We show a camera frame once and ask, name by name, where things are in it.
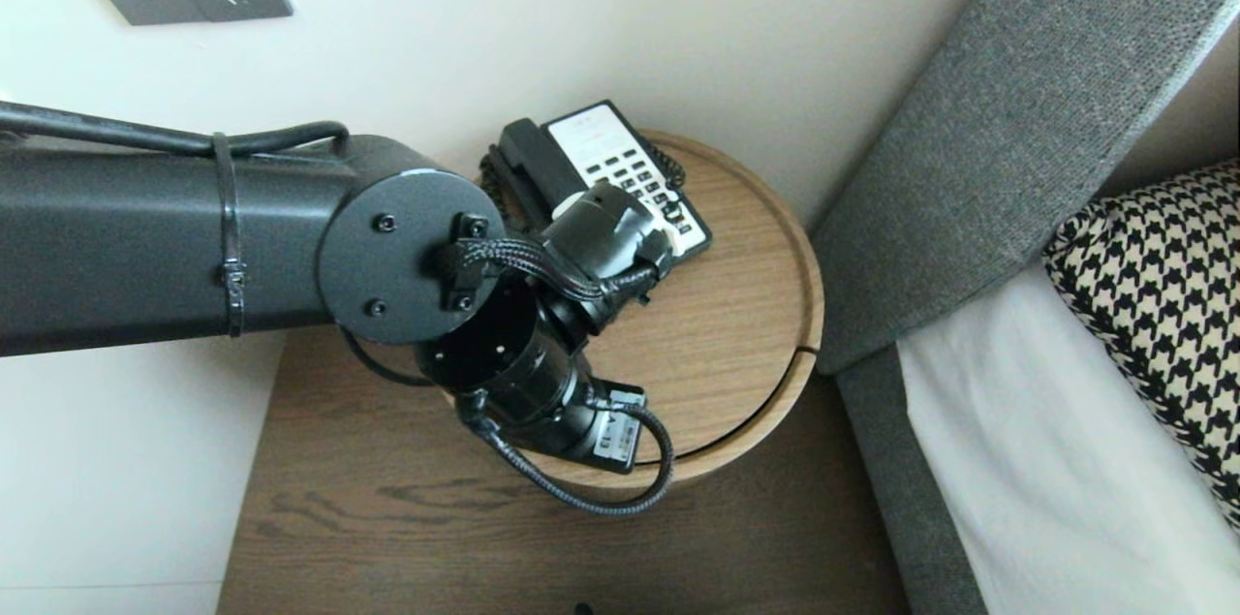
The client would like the round wooden bedside table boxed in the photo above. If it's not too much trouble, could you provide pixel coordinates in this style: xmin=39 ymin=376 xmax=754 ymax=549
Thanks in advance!
xmin=426 ymin=131 xmax=826 ymax=467

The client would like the black telephone handset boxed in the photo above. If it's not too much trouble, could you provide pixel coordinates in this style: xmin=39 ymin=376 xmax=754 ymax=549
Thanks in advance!
xmin=498 ymin=118 xmax=592 ymax=233

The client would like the grey upholstered headboard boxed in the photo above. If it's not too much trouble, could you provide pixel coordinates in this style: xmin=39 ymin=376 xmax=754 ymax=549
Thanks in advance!
xmin=812 ymin=0 xmax=1240 ymax=378

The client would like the white bed sheet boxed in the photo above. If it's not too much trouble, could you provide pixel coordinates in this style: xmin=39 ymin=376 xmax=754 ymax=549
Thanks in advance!
xmin=895 ymin=264 xmax=1240 ymax=615

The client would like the houndstooth pillow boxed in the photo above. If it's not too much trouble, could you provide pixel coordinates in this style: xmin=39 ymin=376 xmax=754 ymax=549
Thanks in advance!
xmin=1039 ymin=160 xmax=1240 ymax=533

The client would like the black braided cable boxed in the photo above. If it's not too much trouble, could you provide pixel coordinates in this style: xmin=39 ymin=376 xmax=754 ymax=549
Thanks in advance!
xmin=436 ymin=213 xmax=676 ymax=516

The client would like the black coiled telephone cord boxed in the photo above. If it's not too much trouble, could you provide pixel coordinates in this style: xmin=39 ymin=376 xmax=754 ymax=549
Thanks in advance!
xmin=480 ymin=138 xmax=691 ymax=219

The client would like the black white corded telephone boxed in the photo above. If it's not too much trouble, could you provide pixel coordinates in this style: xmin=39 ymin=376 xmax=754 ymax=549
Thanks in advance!
xmin=487 ymin=100 xmax=714 ymax=258

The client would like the grey upholstered bed frame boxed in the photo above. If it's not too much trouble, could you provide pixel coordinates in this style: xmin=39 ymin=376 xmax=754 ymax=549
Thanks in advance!
xmin=835 ymin=347 xmax=989 ymax=615

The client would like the black cable strap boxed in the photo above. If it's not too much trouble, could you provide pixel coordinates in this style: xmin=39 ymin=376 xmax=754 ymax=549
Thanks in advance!
xmin=211 ymin=133 xmax=249 ymax=339

